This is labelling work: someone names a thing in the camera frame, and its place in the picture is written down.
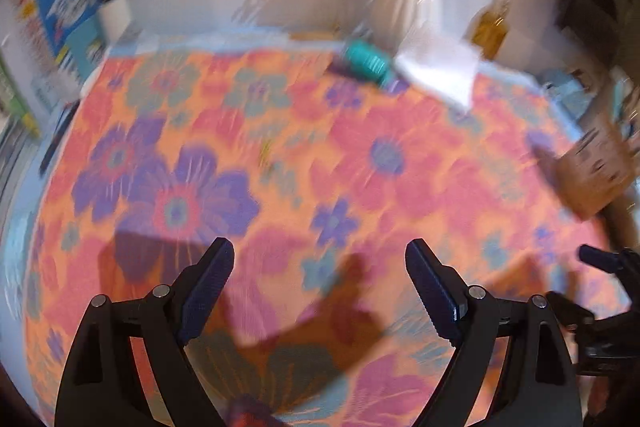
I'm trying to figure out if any floral orange tablecloth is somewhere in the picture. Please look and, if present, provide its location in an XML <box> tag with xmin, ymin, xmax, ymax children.
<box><xmin>0</xmin><ymin>34</ymin><xmax>631</xmax><ymax>427</ymax></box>

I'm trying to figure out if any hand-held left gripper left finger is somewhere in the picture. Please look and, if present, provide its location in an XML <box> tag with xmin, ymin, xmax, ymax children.
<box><xmin>55</xmin><ymin>237</ymin><xmax>236</xmax><ymax>427</ymax></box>

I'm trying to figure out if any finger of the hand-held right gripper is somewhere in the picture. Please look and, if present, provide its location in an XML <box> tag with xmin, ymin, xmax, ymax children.
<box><xmin>579</xmin><ymin>244</ymin><xmax>626</xmax><ymax>275</ymax></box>
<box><xmin>545</xmin><ymin>291</ymin><xmax>596</xmax><ymax>333</ymax></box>

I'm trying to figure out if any blue wall poster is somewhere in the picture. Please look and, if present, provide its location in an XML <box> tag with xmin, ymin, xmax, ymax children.
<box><xmin>20</xmin><ymin>0</ymin><xmax>108</xmax><ymax>78</ymax></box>

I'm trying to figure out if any teal round container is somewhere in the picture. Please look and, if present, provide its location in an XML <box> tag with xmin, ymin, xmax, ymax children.
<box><xmin>340</xmin><ymin>38</ymin><xmax>396</xmax><ymax>90</ymax></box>

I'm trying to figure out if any cardboard box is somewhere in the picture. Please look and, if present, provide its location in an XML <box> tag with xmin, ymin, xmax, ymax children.
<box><xmin>555</xmin><ymin>112</ymin><xmax>640</xmax><ymax>220</ymax></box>

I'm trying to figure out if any blue cloth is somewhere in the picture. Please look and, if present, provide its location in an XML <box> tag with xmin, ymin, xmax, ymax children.
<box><xmin>542</xmin><ymin>69</ymin><xmax>601</xmax><ymax>122</ymax></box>

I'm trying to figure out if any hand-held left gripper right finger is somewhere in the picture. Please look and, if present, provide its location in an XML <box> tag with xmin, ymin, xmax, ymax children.
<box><xmin>405</xmin><ymin>238</ymin><xmax>583</xmax><ymax>427</ymax></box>

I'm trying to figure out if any amber glass bottle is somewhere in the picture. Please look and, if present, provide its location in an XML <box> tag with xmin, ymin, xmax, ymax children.
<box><xmin>472</xmin><ymin>0</ymin><xmax>513</xmax><ymax>60</ymax></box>

